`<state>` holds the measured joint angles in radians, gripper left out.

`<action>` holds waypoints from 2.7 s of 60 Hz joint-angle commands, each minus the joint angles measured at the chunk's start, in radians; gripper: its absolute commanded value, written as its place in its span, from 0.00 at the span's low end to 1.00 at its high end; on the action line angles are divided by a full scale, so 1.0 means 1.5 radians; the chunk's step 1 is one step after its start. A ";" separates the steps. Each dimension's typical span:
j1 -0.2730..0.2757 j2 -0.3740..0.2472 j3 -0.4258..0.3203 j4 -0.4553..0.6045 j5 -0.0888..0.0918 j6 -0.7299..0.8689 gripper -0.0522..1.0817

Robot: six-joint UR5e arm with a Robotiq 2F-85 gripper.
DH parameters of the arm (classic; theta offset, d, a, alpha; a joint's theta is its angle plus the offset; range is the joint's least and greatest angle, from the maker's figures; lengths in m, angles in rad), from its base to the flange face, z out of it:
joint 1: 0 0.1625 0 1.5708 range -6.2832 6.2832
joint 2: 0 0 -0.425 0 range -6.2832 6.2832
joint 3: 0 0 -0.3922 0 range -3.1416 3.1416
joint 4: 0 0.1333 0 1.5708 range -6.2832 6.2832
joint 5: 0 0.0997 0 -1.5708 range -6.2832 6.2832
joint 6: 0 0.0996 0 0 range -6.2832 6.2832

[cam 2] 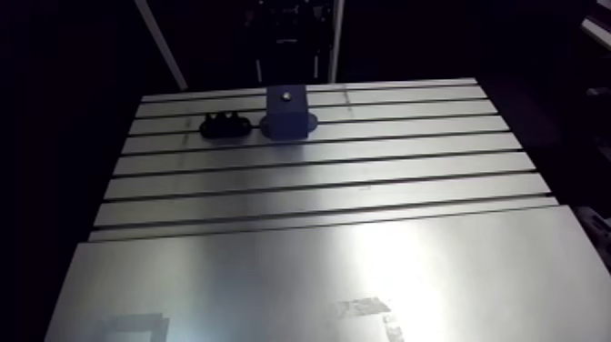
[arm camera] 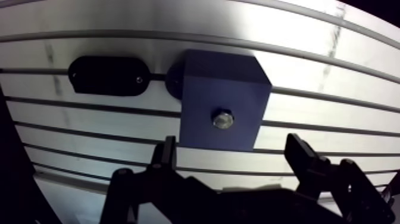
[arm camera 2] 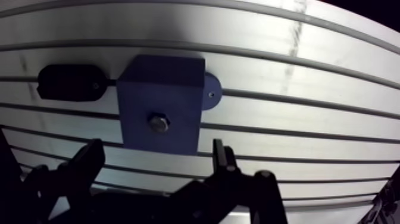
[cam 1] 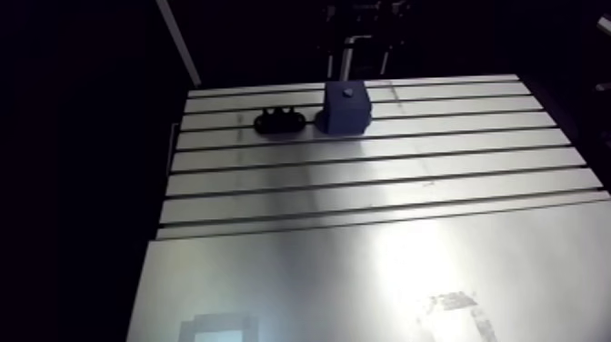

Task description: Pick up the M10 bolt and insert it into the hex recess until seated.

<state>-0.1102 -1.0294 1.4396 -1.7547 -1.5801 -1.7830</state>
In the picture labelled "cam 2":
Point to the dark blue-grey block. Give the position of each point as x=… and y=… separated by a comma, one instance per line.
x=288, y=119

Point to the black oval holder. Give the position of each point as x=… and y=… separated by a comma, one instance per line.
x=224, y=127

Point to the white upright post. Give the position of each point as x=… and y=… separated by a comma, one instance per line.
x=336, y=40

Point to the white slanted post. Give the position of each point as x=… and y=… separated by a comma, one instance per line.
x=160, y=43

